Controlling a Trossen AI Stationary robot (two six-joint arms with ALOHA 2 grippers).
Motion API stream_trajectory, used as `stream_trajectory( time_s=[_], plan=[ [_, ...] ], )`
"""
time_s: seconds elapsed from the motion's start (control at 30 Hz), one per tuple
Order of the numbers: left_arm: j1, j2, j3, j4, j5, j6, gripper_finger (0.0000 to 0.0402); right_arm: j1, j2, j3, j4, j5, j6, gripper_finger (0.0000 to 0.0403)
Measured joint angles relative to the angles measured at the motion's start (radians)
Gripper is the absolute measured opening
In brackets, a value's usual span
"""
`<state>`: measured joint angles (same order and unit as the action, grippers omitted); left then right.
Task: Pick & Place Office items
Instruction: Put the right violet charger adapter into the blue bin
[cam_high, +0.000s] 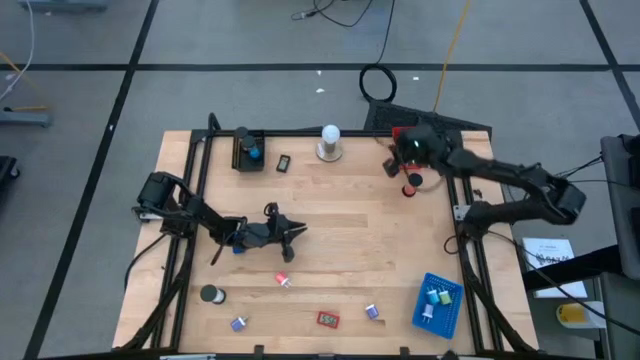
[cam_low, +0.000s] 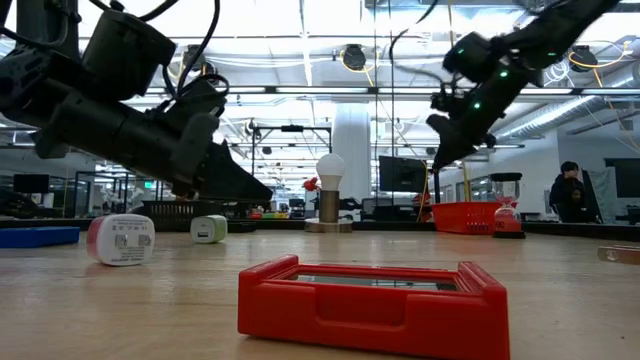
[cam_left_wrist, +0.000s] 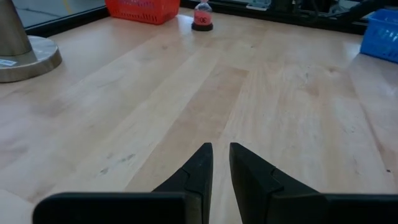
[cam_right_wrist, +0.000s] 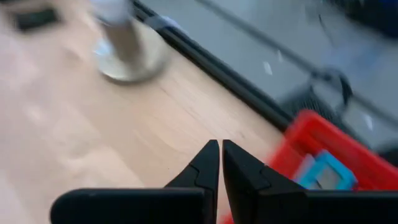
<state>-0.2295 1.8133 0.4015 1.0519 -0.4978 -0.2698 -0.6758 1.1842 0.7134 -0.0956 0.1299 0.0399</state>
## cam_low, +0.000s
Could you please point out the white building column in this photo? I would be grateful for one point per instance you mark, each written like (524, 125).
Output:
(351, 135)

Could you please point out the black plastic basket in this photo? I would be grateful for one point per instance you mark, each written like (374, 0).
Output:
(170, 212)

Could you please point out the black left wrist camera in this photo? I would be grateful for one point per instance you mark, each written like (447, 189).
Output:
(200, 100)

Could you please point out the red plastic basket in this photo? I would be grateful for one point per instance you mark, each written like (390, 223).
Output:
(462, 217)

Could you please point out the brass lamp with white bulb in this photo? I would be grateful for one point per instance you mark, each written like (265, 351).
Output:
(330, 170)

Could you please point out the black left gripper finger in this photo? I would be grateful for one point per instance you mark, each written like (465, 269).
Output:
(230, 195)
(225, 170)

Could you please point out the pink white wall charger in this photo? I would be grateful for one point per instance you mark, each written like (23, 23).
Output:
(122, 240)

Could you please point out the red plastic mirror frame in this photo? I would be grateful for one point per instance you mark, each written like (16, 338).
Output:
(350, 320)

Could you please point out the red sand hourglass black caps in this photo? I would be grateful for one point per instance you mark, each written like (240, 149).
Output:
(506, 176)

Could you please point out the long ceiling light strip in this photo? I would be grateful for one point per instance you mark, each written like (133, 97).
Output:
(320, 90)

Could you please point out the black monitor on stand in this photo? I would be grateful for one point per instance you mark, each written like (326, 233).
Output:
(402, 175)

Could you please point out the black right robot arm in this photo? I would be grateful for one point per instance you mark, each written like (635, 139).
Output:
(550, 30)

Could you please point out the silver ventilation duct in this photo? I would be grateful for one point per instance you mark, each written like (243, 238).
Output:
(560, 112)

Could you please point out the green white wall charger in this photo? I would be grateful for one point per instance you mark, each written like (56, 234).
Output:
(207, 230)

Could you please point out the black metal station frame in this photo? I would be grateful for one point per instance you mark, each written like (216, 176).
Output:
(292, 128)

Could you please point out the black background monitor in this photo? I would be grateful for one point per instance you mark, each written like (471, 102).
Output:
(31, 184)

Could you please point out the red background object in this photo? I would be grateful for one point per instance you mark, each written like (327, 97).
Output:
(310, 185)

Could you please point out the dark wall screen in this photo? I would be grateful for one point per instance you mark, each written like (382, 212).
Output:
(625, 177)

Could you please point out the white background machine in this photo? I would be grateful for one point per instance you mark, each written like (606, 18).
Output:
(117, 197)

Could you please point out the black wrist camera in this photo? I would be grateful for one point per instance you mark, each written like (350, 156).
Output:
(200, 100)
(447, 102)

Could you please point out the rose gold mirror frame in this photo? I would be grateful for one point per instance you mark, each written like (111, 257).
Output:
(622, 256)

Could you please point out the person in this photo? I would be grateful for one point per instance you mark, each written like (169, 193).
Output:
(567, 192)

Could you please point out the blue plastic mirror frame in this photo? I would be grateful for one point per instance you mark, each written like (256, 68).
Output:
(35, 238)

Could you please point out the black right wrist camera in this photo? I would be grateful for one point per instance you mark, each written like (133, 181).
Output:
(447, 102)

